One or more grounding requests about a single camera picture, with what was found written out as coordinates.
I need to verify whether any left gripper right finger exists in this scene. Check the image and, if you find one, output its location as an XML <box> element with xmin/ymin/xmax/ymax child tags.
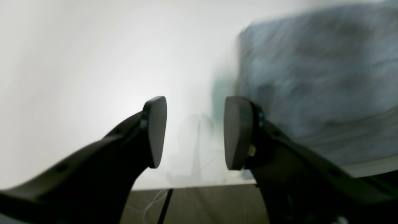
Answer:
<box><xmin>224</xmin><ymin>96</ymin><xmax>398</xmax><ymax>224</ymax></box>

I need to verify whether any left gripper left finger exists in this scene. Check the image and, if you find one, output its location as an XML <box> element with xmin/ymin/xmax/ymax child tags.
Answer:
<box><xmin>0</xmin><ymin>96</ymin><xmax>167</xmax><ymax>224</ymax></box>

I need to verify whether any grey T-shirt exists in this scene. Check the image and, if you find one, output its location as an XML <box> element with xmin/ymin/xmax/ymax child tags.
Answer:
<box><xmin>237</xmin><ymin>0</ymin><xmax>398</xmax><ymax>165</ymax></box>

